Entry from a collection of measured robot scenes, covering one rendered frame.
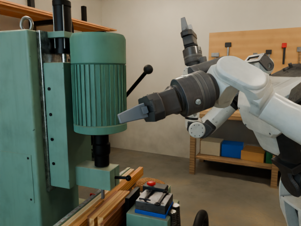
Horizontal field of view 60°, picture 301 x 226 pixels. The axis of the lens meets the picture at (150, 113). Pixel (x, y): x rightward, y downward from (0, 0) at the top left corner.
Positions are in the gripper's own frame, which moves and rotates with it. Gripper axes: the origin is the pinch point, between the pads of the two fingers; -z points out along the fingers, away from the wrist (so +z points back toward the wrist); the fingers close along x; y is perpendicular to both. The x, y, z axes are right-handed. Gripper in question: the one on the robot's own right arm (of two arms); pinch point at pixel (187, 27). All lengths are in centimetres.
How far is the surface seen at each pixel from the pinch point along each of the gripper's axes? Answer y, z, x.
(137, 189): 18, 65, 42
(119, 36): 9, 17, 53
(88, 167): 31, 55, 49
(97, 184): 29, 61, 48
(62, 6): 25, 2, 57
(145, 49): 135, -93, -266
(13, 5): 172, -97, -50
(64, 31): 26, 11, 57
